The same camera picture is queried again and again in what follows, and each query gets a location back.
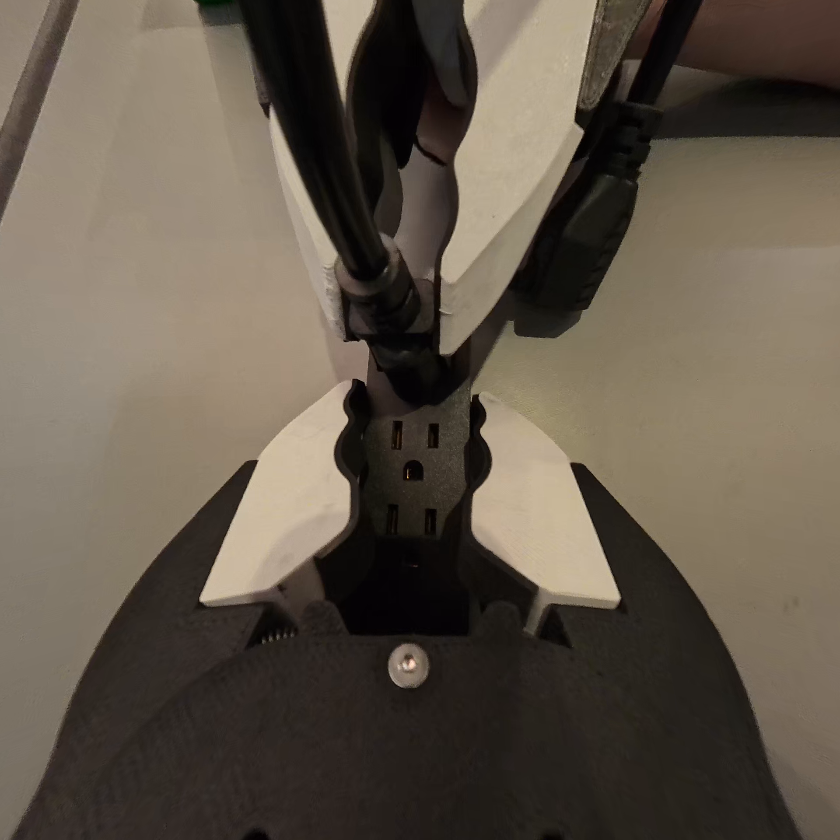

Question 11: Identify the black power strip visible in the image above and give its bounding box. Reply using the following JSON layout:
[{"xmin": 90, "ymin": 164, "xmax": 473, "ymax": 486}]
[{"xmin": 357, "ymin": 341, "xmax": 476, "ymax": 592}]

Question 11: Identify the black ribbed power plug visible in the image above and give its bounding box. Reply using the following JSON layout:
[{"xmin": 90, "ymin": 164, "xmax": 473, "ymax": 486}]
[{"xmin": 515, "ymin": 0, "xmax": 704, "ymax": 337}]

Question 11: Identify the black power plug with cable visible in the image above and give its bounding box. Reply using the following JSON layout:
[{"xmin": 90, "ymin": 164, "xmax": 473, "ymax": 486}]
[{"xmin": 238, "ymin": 0, "xmax": 455, "ymax": 406}]

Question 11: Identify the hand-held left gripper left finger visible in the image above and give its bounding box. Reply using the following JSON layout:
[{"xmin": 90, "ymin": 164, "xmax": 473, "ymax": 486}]
[{"xmin": 199, "ymin": 378, "xmax": 370, "ymax": 609}]

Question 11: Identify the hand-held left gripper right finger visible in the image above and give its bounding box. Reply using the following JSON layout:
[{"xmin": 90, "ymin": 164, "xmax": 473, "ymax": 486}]
[{"xmin": 462, "ymin": 392, "xmax": 622, "ymax": 639}]

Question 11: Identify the person's right forearm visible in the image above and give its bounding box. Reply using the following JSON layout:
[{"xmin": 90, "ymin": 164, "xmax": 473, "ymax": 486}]
[{"xmin": 640, "ymin": 0, "xmax": 840, "ymax": 83}]

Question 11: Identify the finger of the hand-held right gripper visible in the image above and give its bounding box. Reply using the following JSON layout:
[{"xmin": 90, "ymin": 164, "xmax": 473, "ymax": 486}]
[
  {"xmin": 436, "ymin": 0, "xmax": 599, "ymax": 360},
  {"xmin": 268, "ymin": 0, "xmax": 403, "ymax": 343}
]

